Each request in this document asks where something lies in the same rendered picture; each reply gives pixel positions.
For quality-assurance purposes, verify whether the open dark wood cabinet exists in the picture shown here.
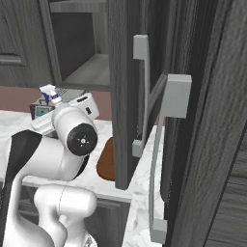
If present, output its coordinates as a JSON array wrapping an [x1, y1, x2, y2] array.
[[38, 0, 112, 93]]

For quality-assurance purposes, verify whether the dark wood cabinet door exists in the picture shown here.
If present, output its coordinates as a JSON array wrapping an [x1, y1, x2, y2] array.
[[159, 0, 247, 247], [0, 0, 55, 89], [107, 0, 181, 191]]

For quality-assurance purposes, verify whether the blue and white spray bottle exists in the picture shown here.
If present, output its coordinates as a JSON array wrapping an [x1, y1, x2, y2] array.
[[39, 84, 62, 106]]

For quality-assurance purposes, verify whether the grey cabinet door handle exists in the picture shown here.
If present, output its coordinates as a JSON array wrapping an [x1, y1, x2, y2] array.
[[148, 73, 193, 245], [132, 34, 151, 158]]

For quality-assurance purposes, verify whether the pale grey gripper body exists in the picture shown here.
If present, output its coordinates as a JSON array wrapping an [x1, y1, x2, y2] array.
[[57, 87, 87, 101]]

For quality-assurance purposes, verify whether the grey appliance with teal screen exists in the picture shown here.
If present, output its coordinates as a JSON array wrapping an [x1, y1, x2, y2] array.
[[29, 98, 56, 121]]

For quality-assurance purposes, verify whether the brown wooden cutting board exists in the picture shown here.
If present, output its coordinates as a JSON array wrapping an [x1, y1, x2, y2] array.
[[96, 136, 116, 182]]

